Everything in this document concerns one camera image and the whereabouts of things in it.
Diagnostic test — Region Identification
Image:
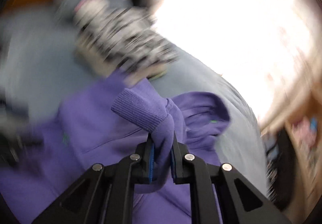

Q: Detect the purple hoodie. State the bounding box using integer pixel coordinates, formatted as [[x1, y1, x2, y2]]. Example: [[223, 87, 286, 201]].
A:
[[1, 71, 230, 223]]

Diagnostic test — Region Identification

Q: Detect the black white patterned folded garment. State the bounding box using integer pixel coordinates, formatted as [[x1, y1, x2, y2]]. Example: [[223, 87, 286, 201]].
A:
[[74, 0, 178, 85]]

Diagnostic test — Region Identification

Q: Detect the light blue bed blanket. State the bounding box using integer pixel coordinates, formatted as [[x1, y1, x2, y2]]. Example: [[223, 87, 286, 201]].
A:
[[1, 8, 268, 193]]

